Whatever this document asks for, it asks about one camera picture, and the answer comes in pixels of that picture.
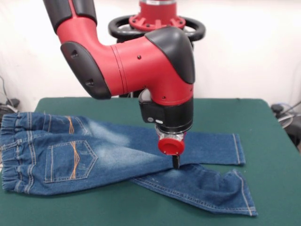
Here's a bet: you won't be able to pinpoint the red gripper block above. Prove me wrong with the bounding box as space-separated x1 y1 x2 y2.
157 132 188 170

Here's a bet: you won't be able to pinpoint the blue denim jeans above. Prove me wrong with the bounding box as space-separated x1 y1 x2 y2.
0 112 259 217

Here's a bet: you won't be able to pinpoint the dark green table cloth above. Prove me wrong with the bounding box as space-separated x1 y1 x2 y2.
0 97 301 226

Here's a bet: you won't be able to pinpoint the black office chair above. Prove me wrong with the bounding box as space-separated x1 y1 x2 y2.
270 103 301 153

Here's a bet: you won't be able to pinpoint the light blue cable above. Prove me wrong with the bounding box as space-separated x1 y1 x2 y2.
277 101 297 111

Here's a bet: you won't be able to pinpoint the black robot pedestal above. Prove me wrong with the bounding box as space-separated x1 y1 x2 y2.
108 15 207 98

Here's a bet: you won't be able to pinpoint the black cable tangle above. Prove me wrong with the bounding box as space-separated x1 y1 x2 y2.
0 75 21 113

